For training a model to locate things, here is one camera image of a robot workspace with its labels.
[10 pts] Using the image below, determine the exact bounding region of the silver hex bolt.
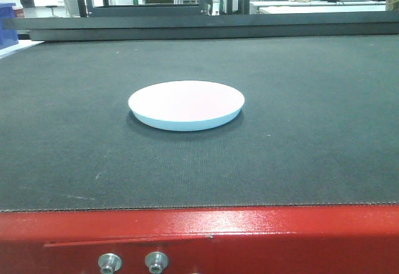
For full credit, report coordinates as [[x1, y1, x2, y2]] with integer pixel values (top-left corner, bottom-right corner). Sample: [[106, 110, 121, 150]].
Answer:
[[145, 252, 170, 274], [97, 253, 122, 274]]

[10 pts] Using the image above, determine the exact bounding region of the black fabric table mat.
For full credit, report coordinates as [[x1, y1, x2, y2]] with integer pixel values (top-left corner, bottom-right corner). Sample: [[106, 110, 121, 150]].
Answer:
[[1, 36, 398, 212]]

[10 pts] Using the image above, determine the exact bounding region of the right silver hex bolt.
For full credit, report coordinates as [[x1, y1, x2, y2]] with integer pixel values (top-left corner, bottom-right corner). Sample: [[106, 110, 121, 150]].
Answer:
[[145, 252, 170, 274]]

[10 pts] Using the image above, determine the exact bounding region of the left silver hex bolt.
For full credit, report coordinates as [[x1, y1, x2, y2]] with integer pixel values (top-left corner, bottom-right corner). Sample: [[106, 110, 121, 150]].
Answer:
[[97, 253, 122, 274]]

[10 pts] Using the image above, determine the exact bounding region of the grey office chair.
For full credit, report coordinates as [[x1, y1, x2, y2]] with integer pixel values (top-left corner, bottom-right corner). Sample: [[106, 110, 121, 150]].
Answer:
[[63, 0, 80, 17]]

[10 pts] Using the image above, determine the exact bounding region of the red metal table edge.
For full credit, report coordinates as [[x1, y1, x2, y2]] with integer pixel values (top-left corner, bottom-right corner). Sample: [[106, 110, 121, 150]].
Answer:
[[1, 205, 398, 273]]

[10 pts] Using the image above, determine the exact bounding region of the white round plate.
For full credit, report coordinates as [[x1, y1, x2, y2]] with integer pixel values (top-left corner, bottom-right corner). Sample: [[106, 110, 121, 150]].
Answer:
[[128, 81, 245, 132]]

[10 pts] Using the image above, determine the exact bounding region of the dark metal rail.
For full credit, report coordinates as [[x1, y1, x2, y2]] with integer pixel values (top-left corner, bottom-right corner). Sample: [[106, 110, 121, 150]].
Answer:
[[4, 11, 398, 42]]

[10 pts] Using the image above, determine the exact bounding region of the blue storage crate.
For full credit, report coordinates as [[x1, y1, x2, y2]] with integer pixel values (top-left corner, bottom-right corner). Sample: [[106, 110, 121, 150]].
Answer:
[[0, 2, 20, 51]]

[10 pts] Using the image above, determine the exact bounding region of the white lab table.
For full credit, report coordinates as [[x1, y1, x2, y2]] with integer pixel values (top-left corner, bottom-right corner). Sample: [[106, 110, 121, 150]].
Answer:
[[250, 1, 386, 14]]

